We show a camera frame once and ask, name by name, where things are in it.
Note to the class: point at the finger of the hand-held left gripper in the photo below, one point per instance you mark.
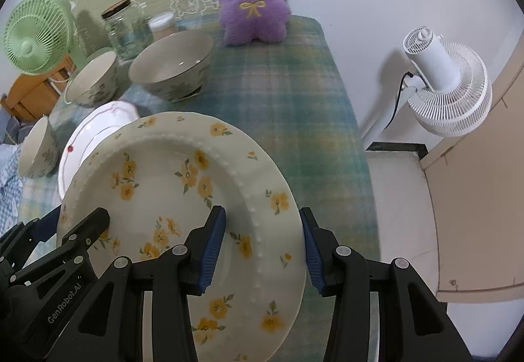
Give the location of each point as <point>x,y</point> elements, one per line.
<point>88,229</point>
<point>32,239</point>

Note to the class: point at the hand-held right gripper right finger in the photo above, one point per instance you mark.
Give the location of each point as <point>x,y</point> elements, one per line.
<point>313,259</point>

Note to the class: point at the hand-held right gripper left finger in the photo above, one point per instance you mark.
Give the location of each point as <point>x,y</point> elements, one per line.
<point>213,247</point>

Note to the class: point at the yellow floral plate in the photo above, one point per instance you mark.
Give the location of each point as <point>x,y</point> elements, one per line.
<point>163,190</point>

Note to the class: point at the blue checked cloth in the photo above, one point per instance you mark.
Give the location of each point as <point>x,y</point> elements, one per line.
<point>8,182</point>

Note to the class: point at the small floral bowl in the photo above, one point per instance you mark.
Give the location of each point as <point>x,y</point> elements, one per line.
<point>35,149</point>

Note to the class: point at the white plate with red rim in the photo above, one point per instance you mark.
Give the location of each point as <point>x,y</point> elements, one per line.
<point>90,137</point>

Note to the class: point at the wooden furniture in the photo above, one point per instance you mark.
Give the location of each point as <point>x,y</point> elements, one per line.
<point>28,96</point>

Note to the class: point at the medium floral bowl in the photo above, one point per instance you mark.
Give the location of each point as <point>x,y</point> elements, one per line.
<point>92,79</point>

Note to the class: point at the plaid tablecloth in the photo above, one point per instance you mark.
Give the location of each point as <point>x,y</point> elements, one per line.
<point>278,100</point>

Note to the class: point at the beige door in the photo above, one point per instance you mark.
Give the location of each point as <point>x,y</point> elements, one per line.
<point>479,202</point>

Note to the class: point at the glass jar with black lid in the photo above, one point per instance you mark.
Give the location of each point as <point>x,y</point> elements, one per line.
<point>118,34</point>

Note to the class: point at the green desk fan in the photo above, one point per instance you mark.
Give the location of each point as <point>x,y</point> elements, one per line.
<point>32,30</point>

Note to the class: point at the white fan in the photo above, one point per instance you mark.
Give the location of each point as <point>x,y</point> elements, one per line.
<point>446,100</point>

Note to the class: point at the cotton swab container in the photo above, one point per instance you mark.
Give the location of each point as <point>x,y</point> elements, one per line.
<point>161,24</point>

